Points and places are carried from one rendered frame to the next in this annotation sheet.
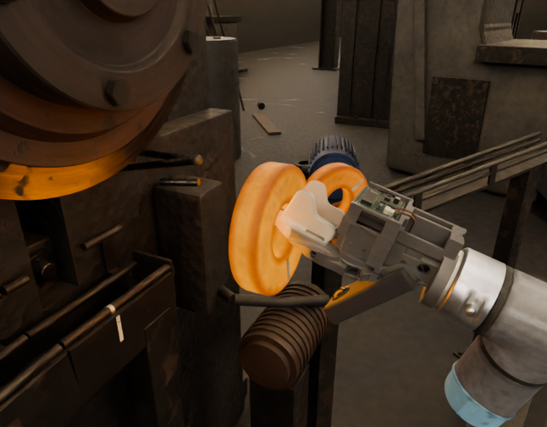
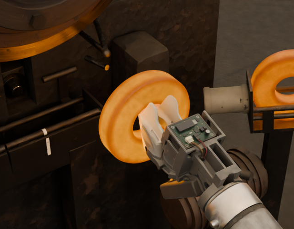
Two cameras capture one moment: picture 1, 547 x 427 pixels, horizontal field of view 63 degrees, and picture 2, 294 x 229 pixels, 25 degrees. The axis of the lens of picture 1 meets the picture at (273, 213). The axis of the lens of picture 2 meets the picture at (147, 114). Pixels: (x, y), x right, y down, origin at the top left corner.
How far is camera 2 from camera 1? 0.64 m
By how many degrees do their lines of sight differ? 29
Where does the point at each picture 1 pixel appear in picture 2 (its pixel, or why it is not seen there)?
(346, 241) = (166, 148)
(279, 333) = not seen: hidden behind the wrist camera
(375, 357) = not seen: outside the picture
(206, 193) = (145, 59)
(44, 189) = (2, 56)
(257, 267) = (112, 144)
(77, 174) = (26, 47)
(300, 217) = (149, 120)
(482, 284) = (224, 210)
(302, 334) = not seen: hidden behind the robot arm
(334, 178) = (288, 66)
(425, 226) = (213, 158)
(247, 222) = (108, 114)
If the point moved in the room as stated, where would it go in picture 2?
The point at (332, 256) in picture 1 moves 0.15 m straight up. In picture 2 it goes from (154, 155) to (155, 71)
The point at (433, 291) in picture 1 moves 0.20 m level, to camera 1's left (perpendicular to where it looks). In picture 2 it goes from (200, 202) to (82, 155)
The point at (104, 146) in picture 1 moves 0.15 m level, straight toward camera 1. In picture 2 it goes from (45, 32) to (16, 86)
